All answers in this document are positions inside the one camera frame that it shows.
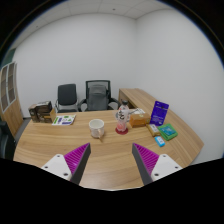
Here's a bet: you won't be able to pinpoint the purple standing card box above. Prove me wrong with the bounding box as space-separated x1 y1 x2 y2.
150 101 169 126

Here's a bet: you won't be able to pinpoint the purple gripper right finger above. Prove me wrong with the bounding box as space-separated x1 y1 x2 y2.
131 142 184 186

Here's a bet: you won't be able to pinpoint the red round coaster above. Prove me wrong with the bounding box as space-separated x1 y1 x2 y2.
115 127 128 135

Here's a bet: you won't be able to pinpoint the white ceramic mug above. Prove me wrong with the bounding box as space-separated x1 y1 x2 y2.
89 119 104 139

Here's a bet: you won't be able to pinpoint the small blue box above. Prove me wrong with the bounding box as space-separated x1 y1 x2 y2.
154 136 165 147

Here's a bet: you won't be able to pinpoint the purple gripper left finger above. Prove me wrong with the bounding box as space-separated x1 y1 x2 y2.
41 142 92 186

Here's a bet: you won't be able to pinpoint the white green leaflet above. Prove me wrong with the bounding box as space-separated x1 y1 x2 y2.
53 115 76 126

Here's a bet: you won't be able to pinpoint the dark brown cardboard box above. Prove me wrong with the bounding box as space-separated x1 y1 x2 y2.
28 101 56 123

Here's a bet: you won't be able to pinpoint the wooden side desk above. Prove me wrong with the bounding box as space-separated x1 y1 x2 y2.
119 88 156 111

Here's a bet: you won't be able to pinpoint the small yellow packet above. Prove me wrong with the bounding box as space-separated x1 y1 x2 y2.
146 124 160 137

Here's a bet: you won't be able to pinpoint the clear plastic water bottle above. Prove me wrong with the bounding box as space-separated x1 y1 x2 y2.
116 100 129 131

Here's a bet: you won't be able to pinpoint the black armchair at left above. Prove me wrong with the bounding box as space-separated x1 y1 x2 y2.
0 121 16 160

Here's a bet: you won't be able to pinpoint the green flat box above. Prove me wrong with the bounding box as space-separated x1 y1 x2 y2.
158 124 178 141

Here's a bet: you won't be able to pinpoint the black office chair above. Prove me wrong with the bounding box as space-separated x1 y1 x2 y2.
55 83 78 113

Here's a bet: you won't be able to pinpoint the orange tissue box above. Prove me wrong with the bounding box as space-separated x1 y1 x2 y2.
129 113 151 128

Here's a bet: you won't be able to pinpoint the grey mesh office chair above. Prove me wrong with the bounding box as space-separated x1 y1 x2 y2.
78 80 120 112

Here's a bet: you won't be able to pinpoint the wooden glass-door cabinet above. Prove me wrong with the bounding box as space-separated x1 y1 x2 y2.
0 62 23 136

